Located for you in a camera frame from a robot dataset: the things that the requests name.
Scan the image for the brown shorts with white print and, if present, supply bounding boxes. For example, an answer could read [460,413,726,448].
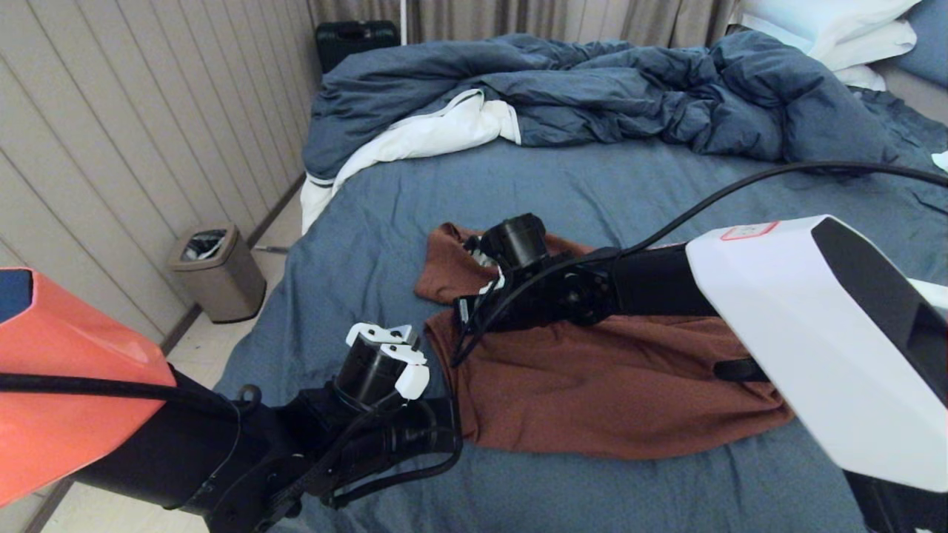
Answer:
[415,222,795,461]

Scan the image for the blue bed sheet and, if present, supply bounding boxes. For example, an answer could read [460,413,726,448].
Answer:
[158,89,948,533]

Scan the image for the beige trash bin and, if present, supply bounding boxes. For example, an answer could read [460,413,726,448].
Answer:
[169,224,267,325]

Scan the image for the crumpled dark blue duvet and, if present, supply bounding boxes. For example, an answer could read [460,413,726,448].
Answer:
[302,30,901,182]

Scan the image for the black trash bag liner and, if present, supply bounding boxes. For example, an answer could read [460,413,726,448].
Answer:
[183,231,228,263]

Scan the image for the beige curtain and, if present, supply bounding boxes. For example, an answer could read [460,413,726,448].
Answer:
[307,0,741,47]

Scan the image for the dark green suitcase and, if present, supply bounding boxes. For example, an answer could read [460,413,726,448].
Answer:
[315,20,401,73]

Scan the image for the large white pillow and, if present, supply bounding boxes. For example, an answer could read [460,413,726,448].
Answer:
[741,0,923,56]

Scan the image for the small white pillow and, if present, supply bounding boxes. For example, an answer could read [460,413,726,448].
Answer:
[833,63,888,91]

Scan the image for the flat white pillow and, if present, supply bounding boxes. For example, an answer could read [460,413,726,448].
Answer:
[811,16,919,71]

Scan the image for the beige mattress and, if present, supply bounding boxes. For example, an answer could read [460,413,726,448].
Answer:
[870,63,948,123]

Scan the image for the blue pillow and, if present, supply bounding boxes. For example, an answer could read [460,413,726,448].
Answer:
[889,0,948,86]

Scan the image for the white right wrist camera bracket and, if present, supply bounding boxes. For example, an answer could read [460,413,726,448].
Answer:
[473,248,510,295]

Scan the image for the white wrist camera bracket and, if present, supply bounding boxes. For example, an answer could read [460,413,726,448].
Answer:
[473,248,510,295]
[346,322,430,400]

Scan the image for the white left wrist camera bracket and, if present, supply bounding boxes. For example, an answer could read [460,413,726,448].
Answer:
[346,322,430,400]

